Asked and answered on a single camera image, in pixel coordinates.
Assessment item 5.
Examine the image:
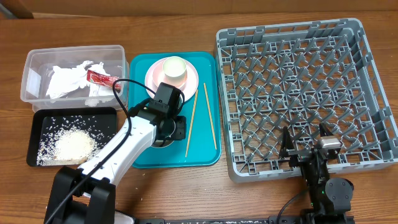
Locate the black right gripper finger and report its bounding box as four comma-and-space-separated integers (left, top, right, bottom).
318, 123, 333, 137
279, 126, 294, 159

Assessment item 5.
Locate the grey bowl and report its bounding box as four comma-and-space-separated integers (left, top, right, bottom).
151, 139, 174, 148

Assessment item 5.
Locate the red sauce packet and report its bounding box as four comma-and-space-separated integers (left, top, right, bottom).
86, 70, 119, 88

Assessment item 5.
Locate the white napkin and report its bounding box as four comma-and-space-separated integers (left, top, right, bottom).
46, 60, 113, 107

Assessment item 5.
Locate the cooked white rice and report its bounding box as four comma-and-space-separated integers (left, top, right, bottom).
36, 115, 114, 166

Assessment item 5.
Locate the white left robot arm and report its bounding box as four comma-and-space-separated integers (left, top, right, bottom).
44, 83, 186, 223

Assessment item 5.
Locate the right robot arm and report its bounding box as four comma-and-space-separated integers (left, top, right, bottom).
276, 123, 355, 224

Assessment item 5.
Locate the grey dishwasher rack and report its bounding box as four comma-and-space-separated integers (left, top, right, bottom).
215, 18, 397, 183

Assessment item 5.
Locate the teal plastic tray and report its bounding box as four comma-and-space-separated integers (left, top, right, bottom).
129, 52, 221, 169

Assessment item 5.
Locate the pink small bowl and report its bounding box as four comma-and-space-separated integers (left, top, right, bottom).
152, 63, 187, 89

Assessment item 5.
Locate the white cup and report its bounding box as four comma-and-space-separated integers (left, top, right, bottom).
162, 56, 187, 86

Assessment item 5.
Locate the pink plate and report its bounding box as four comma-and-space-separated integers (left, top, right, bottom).
144, 57, 199, 101

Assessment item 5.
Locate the clear plastic bin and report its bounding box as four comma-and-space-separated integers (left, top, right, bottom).
20, 45, 129, 111

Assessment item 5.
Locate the black tray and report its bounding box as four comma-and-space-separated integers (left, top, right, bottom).
26, 107, 118, 167

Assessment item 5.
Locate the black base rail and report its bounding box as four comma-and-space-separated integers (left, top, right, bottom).
135, 216, 309, 224

